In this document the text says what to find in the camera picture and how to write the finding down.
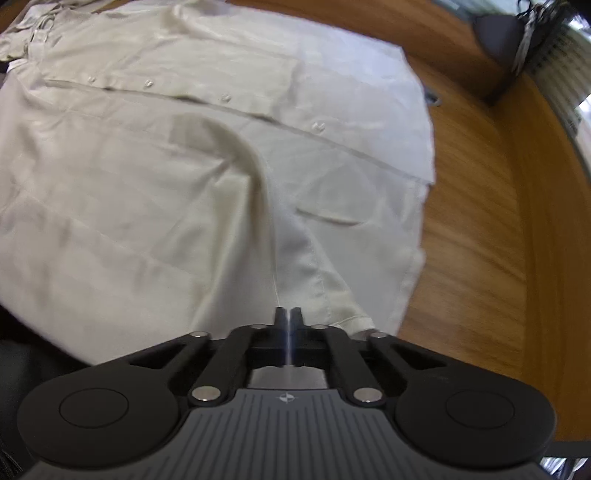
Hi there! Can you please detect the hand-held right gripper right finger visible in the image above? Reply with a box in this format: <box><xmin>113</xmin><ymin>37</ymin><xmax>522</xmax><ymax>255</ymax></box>
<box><xmin>289</xmin><ymin>307</ymin><xmax>448</xmax><ymax>408</ymax></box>

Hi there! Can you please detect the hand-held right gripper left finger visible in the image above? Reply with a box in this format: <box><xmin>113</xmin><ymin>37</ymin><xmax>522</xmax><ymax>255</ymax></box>
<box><xmin>128</xmin><ymin>307</ymin><xmax>289</xmax><ymax>408</ymax></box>

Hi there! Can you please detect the pale button shirt with pocket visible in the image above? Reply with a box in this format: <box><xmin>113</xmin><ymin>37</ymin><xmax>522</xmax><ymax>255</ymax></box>
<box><xmin>0</xmin><ymin>0</ymin><xmax>437</xmax><ymax>365</ymax></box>

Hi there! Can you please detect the striped glass partition panel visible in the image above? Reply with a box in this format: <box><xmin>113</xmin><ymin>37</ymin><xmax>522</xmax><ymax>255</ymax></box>
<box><xmin>522</xmin><ymin>0</ymin><xmax>591</xmax><ymax>153</ymax></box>

